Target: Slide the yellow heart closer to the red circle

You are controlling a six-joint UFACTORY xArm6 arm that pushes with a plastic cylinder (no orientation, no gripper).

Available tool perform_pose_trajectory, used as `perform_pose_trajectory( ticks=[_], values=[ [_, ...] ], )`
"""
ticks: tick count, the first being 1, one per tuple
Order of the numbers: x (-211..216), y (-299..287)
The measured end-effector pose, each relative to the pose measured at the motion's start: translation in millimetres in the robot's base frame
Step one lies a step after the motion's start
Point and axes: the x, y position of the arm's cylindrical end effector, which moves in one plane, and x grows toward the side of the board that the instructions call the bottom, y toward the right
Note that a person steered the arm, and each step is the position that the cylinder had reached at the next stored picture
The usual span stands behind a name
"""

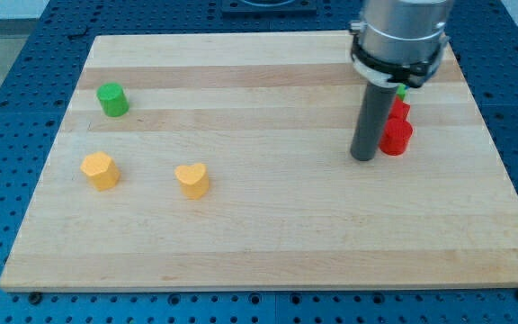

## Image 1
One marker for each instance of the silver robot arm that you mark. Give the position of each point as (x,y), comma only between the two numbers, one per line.
(399,41)

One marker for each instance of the yellow heart block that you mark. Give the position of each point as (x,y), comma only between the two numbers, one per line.
(193,180)

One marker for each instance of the wooden board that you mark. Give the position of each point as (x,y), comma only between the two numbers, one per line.
(271,115)

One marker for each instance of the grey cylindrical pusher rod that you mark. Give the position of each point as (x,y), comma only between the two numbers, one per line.
(372,118)

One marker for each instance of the red cylinder block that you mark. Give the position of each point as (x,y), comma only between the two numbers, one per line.
(396,136)

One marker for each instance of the red angular block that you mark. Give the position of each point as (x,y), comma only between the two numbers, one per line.
(399,109)

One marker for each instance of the dark mounting plate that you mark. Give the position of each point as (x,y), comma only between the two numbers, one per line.
(269,7)

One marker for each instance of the green cylinder block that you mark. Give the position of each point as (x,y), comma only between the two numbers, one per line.
(112,99)

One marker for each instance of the yellow hexagon block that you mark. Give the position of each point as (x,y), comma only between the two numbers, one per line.
(100,170)

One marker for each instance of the small green block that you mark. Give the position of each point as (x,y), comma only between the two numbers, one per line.
(401,92)

